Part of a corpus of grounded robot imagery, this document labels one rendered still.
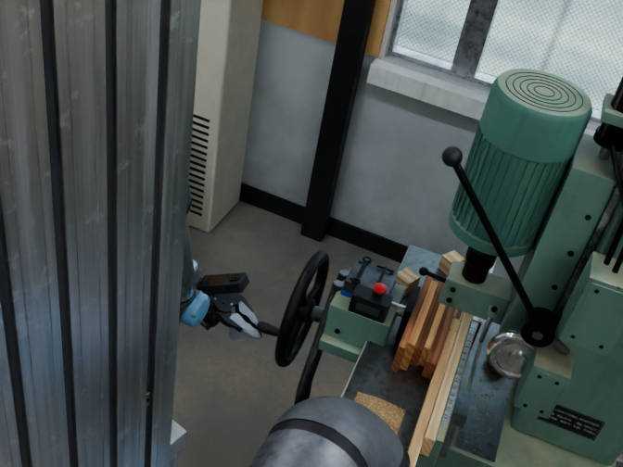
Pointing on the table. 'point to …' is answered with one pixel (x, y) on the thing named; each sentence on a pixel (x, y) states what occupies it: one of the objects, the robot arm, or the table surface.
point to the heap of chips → (390, 413)
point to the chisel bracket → (476, 294)
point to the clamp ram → (405, 311)
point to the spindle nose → (476, 266)
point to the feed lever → (532, 331)
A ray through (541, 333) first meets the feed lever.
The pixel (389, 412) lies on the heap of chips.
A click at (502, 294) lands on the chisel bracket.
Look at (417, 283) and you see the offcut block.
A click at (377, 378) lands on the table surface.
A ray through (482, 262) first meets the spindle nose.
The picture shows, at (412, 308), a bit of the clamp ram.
